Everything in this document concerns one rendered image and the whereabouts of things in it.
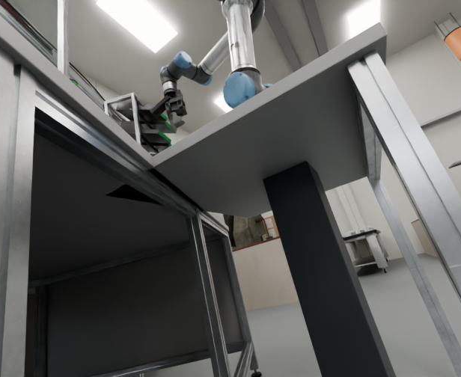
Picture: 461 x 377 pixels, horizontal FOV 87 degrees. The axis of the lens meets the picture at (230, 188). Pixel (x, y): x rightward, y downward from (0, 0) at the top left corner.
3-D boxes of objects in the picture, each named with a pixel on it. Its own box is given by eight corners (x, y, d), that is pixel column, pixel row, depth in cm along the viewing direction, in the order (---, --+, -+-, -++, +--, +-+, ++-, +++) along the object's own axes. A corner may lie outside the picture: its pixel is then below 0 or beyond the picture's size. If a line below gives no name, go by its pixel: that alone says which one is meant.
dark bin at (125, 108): (166, 121, 150) (169, 110, 151) (153, 109, 138) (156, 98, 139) (130, 120, 159) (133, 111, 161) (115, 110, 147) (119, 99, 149)
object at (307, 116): (381, 171, 113) (378, 166, 113) (388, 34, 37) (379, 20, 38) (249, 218, 142) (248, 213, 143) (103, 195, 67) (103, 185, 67)
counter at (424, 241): (463, 245, 510) (446, 213, 533) (508, 249, 335) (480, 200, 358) (425, 253, 539) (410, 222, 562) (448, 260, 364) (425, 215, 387)
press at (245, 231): (257, 288, 737) (238, 210, 817) (291, 280, 691) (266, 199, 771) (237, 296, 631) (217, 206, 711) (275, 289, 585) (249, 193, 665)
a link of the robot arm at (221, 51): (271, -2, 104) (201, 75, 134) (255, -20, 96) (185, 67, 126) (279, 17, 100) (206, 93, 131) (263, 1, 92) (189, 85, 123)
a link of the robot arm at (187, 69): (196, 57, 120) (184, 72, 127) (177, 46, 112) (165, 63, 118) (200, 69, 117) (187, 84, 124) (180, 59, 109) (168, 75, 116)
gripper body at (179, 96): (182, 106, 112) (178, 86, 116) (165, 111, 113) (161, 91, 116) (188, 116, 119) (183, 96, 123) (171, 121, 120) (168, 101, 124)
